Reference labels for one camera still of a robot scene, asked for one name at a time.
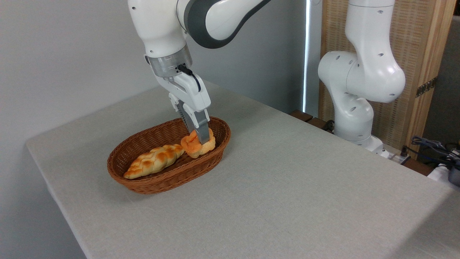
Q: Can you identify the grey tablecloth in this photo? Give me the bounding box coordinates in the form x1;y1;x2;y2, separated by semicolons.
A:
25;81;460;259

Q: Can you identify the long braided bread loaf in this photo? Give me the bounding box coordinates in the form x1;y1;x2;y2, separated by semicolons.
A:
123;144;185;180

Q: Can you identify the wooden rattan folding screen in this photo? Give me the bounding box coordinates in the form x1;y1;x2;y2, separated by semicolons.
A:
319;0;457;159

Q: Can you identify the black metal screen hinge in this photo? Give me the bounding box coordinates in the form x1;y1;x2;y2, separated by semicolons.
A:
415;77;438;98

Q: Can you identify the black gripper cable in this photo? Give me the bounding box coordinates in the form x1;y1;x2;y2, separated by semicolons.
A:
178;64;202;92

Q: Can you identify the round knotted bread roll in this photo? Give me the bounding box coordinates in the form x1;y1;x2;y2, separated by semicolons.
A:
180;127;216;159

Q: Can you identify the black cable bundle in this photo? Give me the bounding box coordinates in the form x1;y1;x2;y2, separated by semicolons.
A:
411;136;460;169

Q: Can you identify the brown oval wicker basket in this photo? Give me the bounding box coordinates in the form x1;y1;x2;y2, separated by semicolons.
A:
107;115;231;195

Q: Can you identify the dark wooden base board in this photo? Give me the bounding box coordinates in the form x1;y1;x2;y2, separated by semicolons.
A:
290;109;435;177

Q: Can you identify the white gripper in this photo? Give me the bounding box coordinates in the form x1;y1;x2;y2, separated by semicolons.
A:
156;69;212;145

